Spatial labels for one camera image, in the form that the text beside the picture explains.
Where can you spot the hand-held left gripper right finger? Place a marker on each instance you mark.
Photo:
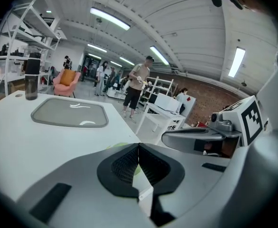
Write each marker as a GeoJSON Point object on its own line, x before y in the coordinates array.
{"type": "Point", "coordinates": [191, 182]}

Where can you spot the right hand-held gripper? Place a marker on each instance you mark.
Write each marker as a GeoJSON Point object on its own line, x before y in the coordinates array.
{"type": "Point", "coordinates": [250, 120]}

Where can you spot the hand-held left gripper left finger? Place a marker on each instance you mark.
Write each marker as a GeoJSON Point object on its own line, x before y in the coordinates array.
{"type": "Point", "coordinates": [77, 186]}

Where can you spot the light green vegetable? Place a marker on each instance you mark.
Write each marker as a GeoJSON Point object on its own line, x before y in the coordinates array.
{"type": "Point", "coordinates": [120, 145]}

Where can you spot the gray rectangular dish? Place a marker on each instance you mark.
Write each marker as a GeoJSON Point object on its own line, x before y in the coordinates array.
{"type": "Point", "coordinates": [67, 111]}

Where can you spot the white table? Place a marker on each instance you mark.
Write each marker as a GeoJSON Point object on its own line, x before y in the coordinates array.
{"type": "Point", "coordinates": [162, 114]}

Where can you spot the white box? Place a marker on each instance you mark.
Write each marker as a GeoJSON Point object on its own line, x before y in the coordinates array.
{"type": "Point", "coordinates": [166, 102]}

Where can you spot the long ceiling light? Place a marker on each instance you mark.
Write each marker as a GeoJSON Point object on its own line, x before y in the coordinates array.
{"type": "Point", "coordinates": [236, 62]}
{"type": "Point", "coordinates": [159, 55]}
{"type": "Point", "coordinates": [96, 48]}
{"type": "Point", "coordinates": [127, 61]}
{"type": "Point", "coordinates": [109, 18]}

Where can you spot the pink armchair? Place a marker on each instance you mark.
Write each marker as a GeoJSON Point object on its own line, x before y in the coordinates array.
{"type": "Point", "coordinates": [58, 84]}

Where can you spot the orange cushion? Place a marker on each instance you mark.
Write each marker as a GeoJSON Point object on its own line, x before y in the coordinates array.
{"type": "Point", "coordinates": [67, 77]}

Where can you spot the dark translucent water bottle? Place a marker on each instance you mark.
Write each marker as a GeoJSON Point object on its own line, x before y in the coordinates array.
{"type": "Point", "coordinates": [31, 79]}

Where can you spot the cardboard box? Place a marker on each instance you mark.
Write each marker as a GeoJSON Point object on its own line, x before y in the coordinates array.
{"type": "Point", "coordinates": [16, 87]}

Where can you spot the white metal storage rack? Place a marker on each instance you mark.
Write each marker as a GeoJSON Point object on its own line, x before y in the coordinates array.
{"type": "Point", "coordinates": [22, 39]}

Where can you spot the white open shelf frame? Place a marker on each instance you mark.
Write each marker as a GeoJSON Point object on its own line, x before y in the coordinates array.
{"type": "Point", "coordinates": [162, 84]}

